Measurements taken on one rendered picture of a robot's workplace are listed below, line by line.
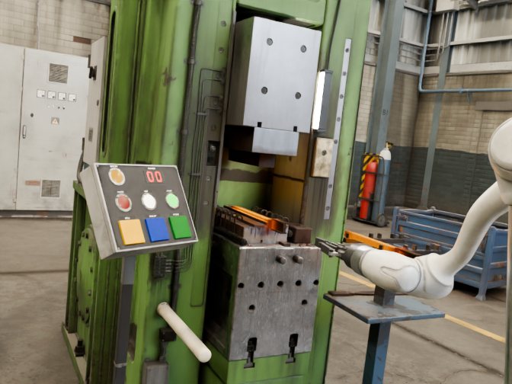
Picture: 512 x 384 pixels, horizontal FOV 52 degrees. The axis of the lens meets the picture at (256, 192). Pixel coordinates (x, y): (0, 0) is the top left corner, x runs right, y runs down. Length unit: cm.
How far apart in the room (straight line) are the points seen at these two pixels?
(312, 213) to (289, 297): 42
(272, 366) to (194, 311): 38
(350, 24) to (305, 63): 39
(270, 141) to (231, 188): 55
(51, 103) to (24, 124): 42
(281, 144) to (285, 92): 20
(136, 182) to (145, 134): 70
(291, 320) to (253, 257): 33
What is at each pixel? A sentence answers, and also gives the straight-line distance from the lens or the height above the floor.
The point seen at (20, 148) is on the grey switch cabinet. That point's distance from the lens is 704.
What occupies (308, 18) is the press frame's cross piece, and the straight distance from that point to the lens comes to 229.
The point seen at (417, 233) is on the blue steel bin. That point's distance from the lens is 590.
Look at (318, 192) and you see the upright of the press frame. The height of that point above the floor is 111.
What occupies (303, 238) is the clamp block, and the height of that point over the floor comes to 94.
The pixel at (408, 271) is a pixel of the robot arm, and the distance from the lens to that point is 145.
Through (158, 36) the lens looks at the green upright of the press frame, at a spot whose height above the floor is 171.
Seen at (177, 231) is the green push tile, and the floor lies 100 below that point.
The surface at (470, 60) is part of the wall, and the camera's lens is 1119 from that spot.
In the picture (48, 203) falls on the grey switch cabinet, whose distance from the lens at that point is 718.
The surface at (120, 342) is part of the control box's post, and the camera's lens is 187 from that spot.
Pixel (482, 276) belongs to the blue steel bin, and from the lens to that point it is 554.
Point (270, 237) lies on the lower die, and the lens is 207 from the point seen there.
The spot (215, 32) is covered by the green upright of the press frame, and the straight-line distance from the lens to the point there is 208.
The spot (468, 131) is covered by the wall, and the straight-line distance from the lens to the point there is 1075.
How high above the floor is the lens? 133
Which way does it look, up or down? 6 degrees down
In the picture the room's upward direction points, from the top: 6 degrees clockwise
